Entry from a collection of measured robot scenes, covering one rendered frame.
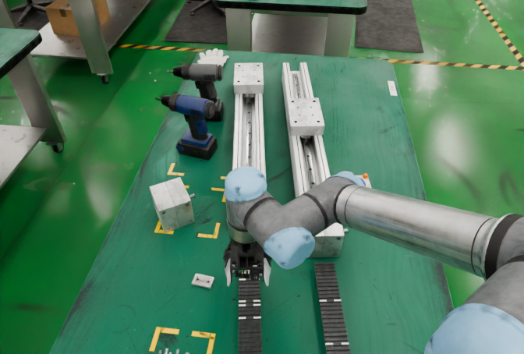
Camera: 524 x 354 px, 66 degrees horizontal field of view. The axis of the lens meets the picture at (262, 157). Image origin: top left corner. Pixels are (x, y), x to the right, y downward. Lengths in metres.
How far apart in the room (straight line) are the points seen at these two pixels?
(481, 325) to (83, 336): 0.87
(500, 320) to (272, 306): 0.70
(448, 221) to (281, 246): 0.25
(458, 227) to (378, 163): 0.86
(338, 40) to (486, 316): 2.40
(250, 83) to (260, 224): 0.89
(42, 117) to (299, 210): 2.15
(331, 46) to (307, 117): 1.42
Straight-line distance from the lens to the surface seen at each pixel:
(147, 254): 1.15
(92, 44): 3.25
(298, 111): 1.36
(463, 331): 0.40
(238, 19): 2.69
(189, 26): 4.14
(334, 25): 2.66
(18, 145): 2.65
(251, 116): 1.44
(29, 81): 2.54
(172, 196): 1.13
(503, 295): 0.43
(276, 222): 0.67
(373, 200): 0.65
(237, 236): 0.79
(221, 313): 1.03
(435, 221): 0.58
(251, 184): 0.70
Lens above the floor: 1.70
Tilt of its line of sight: 42 degrees down
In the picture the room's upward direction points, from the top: straight up
